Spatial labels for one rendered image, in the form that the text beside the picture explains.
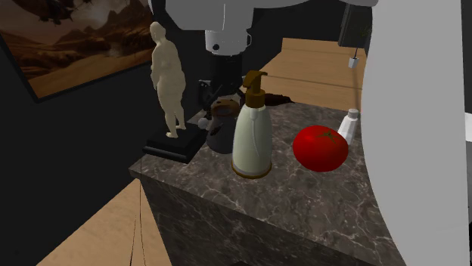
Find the dark brown flat object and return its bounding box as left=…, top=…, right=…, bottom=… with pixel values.
left=262, top=92, right=296, bottom=107

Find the beige human figure, black base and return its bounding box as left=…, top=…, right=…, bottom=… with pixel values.
left=141, top=21, right=207, bottom=165

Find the dark cup with brown rim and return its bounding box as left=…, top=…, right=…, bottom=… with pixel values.
left=205, top=98, right=241, bottom=155

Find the white soap dispenser, brown pump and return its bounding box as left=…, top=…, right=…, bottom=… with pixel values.
left=231, top=70, right=274, bottom=180

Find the red tomato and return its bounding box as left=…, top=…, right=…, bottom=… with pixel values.
left=292, top=125, right=349, bottom=173

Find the potted plant in white pot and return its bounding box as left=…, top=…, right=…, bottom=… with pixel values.
left=347, top=23, right=372, bottom=70

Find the small white bottle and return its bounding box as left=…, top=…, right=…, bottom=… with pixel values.
left=337, top=108, right=361, bottom=145

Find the desert landscape wall picture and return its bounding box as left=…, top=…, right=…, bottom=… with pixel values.
left=0, top=0, right=157, bottom=104

